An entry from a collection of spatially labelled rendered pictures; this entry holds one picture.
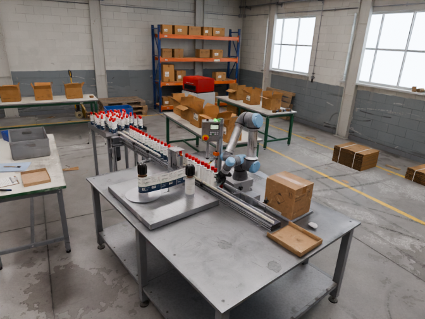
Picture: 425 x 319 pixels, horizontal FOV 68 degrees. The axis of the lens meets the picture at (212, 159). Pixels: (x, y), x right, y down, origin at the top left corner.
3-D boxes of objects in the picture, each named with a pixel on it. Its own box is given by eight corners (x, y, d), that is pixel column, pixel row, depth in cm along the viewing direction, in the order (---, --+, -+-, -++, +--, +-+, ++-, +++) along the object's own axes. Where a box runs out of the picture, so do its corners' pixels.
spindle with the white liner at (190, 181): (182, 195, 278) (183, 164, 267) (190, 192, 283) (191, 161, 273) (188, 199, 271) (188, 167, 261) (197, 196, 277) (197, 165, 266)
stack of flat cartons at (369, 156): (331, 160, 629) (333, 145, 618) (347, 156, 657) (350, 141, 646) (360, 171, 579) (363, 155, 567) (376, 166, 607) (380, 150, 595)
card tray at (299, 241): (266, 236, 233) (267, 231, 232) (288, 225, 249) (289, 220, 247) (300, 257, 212) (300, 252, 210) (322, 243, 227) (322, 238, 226)
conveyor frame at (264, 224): (159, 164, 357) (159, 160, 355) (168, 162, 364) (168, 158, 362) (271, 231, 239) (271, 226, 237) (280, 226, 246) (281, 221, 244)
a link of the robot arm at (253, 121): (248, 168, 299) (252, 111, 283) (260, 172, 289) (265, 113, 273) (240, 171, 291) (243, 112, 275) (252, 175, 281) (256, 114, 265)
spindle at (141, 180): (136, 193, 276) (134, 162, 266) (145, 190, 281) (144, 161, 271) (141, 197, 270) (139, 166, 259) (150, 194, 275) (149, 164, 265)
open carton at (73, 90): (66, 99, 707) (64, 83, 694) (62, 96, 746) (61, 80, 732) (87, 98, 730) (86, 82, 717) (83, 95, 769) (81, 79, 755)
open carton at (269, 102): (255, 107, 707) (257, 90, 693) (272, 106, 725) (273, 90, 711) (266, 111, 672) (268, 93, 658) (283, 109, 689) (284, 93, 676)
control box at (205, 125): (201, 138, 302) (201, 119, 295) (219, 138, 303) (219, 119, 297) (201, 141, 292) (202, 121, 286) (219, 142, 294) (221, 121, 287)
